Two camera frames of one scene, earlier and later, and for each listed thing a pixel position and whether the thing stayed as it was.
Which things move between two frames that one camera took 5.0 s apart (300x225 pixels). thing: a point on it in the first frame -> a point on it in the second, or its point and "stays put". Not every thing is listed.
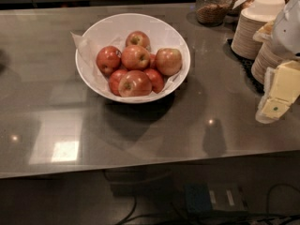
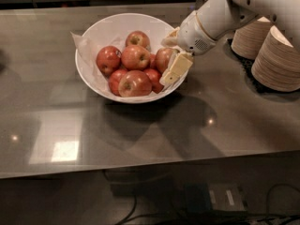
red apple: [108, 58] stays put
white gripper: [287, 28] -> [192, 36]
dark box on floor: [215, 197] stays put
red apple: [168, 61] stays put
